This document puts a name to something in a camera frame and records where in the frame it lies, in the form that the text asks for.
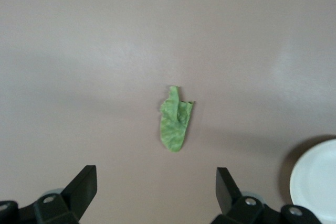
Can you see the beige round plate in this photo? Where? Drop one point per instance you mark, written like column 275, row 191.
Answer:
column 317, row 179

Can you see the green lettuce leaf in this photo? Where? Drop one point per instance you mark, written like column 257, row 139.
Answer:
column 172, row 129

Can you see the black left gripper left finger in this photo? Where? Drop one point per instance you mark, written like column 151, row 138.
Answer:
column 78, row 192

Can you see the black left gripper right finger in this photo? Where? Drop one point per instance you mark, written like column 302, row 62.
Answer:
column 231, row 197

